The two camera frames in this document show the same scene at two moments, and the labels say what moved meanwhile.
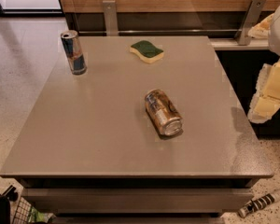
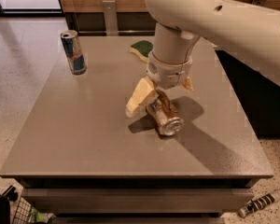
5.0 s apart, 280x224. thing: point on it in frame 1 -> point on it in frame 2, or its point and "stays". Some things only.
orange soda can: [162, 113] stays
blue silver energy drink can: [74, 52] stays
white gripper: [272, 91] -> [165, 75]
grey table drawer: [141, 200] stays
